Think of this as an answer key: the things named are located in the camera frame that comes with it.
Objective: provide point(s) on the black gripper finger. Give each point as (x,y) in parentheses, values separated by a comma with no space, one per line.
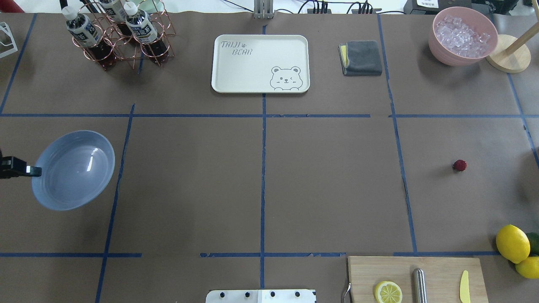
(15,167)

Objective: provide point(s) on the blue plate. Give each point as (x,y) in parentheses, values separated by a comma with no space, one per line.
(76,168)

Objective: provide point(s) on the red strawberry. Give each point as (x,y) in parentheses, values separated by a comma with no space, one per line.
(459,165)

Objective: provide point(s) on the dark tea bottle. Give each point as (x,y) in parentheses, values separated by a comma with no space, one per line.
(140,24)
(88,37)
(117,15)

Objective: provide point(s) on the cream bear tray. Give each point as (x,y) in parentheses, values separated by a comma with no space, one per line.
(260,64)

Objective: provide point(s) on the grey folded cloth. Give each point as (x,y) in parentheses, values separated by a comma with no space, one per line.
(360,58)

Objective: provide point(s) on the lemon half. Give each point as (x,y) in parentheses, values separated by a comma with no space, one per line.
(388,292)

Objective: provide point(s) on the pink bowl of ice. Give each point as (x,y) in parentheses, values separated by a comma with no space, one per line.
(462,36)

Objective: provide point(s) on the yellow plastic knife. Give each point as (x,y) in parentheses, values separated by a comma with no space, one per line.
(464,287)

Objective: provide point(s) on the yellow lemon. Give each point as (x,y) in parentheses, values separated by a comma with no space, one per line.
(528,268)
(513,244)

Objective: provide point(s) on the wooden cup stand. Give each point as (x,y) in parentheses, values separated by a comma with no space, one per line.
(511,54)

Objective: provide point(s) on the green lime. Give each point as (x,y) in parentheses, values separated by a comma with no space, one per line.
(533,239)

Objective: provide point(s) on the copper wire bottle rack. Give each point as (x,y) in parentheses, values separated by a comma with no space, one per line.
(123,50)

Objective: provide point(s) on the aluminium frame post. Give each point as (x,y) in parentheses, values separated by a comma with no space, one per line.
(263,9)

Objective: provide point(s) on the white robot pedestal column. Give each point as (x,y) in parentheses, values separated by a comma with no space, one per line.
(262,296)

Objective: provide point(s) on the steel knife handle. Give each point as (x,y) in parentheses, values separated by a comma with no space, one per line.
(420,285)

